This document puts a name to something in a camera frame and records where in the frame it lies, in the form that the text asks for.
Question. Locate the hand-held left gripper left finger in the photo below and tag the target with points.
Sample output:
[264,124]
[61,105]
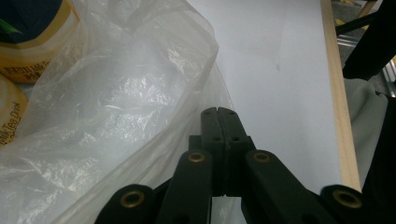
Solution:
[211,124]

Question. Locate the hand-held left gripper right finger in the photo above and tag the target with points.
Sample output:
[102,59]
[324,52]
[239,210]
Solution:
[232,130]

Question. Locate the clear plastic bag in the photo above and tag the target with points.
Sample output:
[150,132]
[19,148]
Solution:
[109,109]

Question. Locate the milk tea bottle orange label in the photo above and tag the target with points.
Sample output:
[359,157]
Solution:
[31,59]
[11,109]

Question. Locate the black metal stand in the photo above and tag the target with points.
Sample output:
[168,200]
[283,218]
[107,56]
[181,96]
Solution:
[353,25]

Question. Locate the aluminium floor rail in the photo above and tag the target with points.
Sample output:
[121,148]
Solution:
[390,74]

